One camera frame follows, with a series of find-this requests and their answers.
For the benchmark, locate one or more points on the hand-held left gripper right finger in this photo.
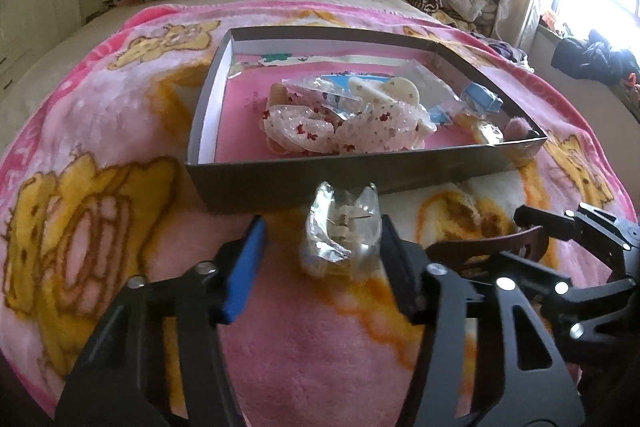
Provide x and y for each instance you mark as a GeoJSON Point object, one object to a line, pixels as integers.
{"type": "Point", "coordinates": [405, 277]}

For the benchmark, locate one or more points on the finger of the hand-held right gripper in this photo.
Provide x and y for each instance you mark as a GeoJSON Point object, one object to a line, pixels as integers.
{"type": "Point", "coordinates": [565, 302]}
{"type": "Point", "coordinates": [600, 227]}

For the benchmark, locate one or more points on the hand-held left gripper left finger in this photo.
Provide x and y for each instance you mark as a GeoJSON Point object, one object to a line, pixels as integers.
{"type": "Point", "coordinates": [242, 272]}

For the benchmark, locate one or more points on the clear hair claw clip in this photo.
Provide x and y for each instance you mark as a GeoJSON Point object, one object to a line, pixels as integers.
{"type": "Point", "coordinates": [340, 232]}

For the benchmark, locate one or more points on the brown snap hair clip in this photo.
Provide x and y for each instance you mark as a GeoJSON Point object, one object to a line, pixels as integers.
{"type": "Point", "coordinates": [490, 247]}

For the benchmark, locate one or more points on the dark cardboard box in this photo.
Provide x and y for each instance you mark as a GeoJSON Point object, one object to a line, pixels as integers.
{"type": "Point", "coordinates": [350, 177]}

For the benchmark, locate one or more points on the small mauve hair accessory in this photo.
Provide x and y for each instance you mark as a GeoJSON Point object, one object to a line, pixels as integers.
{"type": "Point", "coordinates": [520, 127]}

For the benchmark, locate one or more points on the white cloud hair claw clip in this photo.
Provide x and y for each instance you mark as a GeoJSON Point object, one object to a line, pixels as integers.
{"type": "Point", "coordinates": [387, 89]}

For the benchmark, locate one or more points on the pink printed blanket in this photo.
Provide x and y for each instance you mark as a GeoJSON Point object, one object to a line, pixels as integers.
{"type": "Point", "coordinates": [125, 232]}

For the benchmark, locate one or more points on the gold hair accessory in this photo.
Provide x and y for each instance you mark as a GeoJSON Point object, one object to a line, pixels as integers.
{"type": "Point", "coordinates": [487, 132]}

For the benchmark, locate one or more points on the dark clothes heap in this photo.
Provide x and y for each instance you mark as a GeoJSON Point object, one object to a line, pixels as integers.
{"type": "Point", "coordinates": [595, 57]}

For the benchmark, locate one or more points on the blue hair clip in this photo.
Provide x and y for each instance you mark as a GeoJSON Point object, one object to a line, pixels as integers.
{"type": "Point", "coordinates": [482, 99]}

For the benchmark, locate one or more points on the clear plastic bag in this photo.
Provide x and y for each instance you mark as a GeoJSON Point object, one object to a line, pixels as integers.
{"type": "Point", "coordinates": [427, 74]}

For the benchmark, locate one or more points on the cream bed sheet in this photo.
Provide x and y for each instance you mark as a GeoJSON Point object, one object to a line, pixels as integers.
{"type": "Point", "coordinates": [100, 22]}

